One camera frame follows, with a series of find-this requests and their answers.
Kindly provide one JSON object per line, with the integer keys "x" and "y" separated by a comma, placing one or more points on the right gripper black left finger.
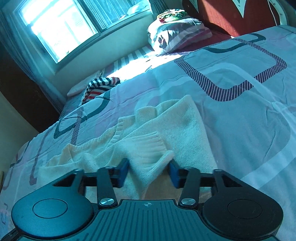
{"x": 65, "y": 208}

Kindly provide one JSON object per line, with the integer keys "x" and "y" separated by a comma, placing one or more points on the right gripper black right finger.
{"x": 226, "y": 205}

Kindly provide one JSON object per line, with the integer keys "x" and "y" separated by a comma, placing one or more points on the cream knitted sweater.
{"x": 149, "y": 139}

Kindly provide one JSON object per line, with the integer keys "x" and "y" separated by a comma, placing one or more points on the patterned bed quilt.
{"x": 244, "y": 89}

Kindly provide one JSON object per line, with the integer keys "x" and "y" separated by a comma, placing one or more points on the pink small pillow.
{"x": 78, "y": 88}

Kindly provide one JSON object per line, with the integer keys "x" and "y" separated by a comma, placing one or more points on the striped folded garment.
{"x": 97, "y": 87}

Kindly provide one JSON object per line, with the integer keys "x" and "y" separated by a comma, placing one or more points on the left teal curtain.
{"x": 15, "y": 45}

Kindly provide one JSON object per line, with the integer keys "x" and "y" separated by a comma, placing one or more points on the teal curtain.
{"x": 158, "y": 6}
{"x": 15, "y": 45}

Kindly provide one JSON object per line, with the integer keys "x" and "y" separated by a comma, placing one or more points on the striped grey pillow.
{"x": 169, "y": 37}

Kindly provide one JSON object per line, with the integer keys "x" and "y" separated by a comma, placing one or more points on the red heart headboard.
{"x": 236, "y": 18}

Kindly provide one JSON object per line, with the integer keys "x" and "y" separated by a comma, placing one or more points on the colourful folded cloth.
{"x": 171, "y": 15}

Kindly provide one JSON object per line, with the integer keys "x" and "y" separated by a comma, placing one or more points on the right teal curtain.
{"x": 158, "y": 6}

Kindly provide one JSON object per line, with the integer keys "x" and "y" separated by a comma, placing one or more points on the white item on windowsill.
{"x": 139, "y": 7}

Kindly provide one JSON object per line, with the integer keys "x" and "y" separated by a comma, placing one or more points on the window with frame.
{"x": 59, "y": 32}

